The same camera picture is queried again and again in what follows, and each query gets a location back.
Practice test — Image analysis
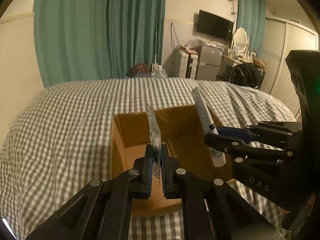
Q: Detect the brown cardboard box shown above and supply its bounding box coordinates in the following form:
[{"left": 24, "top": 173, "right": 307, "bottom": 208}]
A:
[{"left": 110, "top": 105, "right": 232, "bottom": 217}]

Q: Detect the white cream tube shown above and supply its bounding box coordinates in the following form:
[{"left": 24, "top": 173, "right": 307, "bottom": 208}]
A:
[{"left": 191, "top": 87, "right": 226, "bottom": 167}]

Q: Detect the smartphone lit screen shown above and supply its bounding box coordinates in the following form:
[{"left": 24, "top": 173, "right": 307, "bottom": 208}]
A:
[{"left": 1, "top": 218, "right": 16, "bottom": 239}]

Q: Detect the white wardrobe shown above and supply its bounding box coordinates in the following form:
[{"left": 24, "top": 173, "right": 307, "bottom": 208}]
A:
[{"left": 261, "top": 17, "right": 318, "bottom": 118}]

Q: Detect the grey white checkered bedspread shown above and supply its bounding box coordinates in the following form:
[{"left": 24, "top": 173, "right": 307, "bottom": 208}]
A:
[{"left": 1, "top": 77, "right": 295, "bottom": 239}]

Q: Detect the blue pill blister pack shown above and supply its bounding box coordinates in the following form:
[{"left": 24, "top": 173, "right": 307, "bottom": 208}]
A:
[{"left": 147, "top": 103, "right": 162, "bottom": 178}]

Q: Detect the black wall television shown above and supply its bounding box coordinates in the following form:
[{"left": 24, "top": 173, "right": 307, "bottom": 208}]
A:
[{"left": 196, "top": 10, "right": 234, "bottom": 41}]

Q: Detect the white suitcase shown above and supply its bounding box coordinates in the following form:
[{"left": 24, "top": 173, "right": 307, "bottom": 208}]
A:
[{"left": 174, "top": 50, "right": 198, "bottom": 80}]

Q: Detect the clear water jug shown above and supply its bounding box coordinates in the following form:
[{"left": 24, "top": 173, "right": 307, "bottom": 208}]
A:
[{"left": 151, "top": 63, "right": 168, "bottom": 79}]

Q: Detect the black backpack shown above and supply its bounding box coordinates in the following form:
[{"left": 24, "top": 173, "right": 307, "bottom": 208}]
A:
[{"left": 227, "top": 63, "right": 265, "bottom": 89}]

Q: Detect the brown patterned round object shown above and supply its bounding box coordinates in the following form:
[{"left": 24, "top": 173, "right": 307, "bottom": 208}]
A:
[{"left": 131, "top": 63, "right": 150, "bottom": 77}]

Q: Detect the white oval mirror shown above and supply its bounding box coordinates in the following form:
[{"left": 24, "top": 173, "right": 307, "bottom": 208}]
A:
[{"left": 232, "top": 28, "right": 248, "bottom": 53}]

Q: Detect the green side curtain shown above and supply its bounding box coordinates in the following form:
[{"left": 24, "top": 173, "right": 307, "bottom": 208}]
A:
[{"left": 237, "top": 0, "right": 266, "bottom": 58}]

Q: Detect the grey mini fridge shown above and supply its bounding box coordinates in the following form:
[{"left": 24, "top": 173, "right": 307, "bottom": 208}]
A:
[{"left": 196, "top": 45, "right": 223, "bottom": 81}]

